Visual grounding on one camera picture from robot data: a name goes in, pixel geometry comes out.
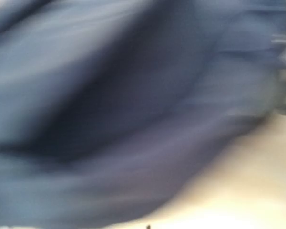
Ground navy blue student backpack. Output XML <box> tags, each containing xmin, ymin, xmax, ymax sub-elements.
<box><xmin>0</xmin><ymin>0</ymin><xmax>286</xmax><ymax>229</ymax></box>

